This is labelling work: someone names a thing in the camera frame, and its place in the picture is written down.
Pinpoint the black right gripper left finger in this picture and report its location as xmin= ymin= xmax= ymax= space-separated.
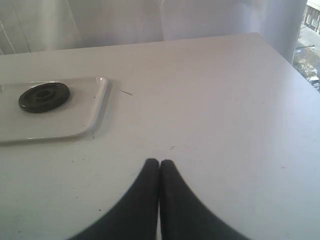
xmin=71 ymin=158 xmax=160 ymax=240

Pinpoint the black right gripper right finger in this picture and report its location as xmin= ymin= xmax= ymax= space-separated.
xmin=159 ymin=159 xmax=247 ymax=240

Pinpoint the black weight plate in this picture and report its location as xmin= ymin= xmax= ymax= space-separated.
xmin=18 ymin=82 xmax=71 ymax=114

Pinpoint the white plastic tray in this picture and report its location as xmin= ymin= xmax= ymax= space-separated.
xmin=0 ymin=76 xmax=110 ymax=143

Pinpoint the white curtain backdrop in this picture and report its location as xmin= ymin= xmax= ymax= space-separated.
xmin=0 ymin=0 xmax=307 ymax=60

